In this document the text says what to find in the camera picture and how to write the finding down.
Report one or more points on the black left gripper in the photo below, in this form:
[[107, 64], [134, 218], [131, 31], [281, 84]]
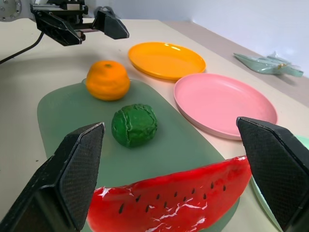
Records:
[[70, 8]]

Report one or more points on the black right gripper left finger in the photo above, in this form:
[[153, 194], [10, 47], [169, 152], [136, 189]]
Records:
[[60, 178]]

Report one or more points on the clear bag of green items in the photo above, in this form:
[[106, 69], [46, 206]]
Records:
[[270, 64]]

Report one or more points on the green cutting mat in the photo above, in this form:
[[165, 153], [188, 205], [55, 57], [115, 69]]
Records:
[[72, 111]]

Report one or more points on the light green plate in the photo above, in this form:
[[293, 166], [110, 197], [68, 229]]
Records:
[[259, 196]]

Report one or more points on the red watermelon slice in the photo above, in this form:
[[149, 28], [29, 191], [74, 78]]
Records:
[[173, 200]]

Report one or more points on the green cabbage toy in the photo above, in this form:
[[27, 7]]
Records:
[[135, 125]]

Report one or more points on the orange tangerine toy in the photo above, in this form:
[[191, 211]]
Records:
[[107, 81]]

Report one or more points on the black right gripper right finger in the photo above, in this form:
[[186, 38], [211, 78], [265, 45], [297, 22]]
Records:
[[277, 164]]

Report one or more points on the pink plate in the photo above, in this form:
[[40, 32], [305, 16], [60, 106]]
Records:
[[222, 104]]

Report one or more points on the orange plate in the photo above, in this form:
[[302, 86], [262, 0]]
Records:
[[166, 60]]

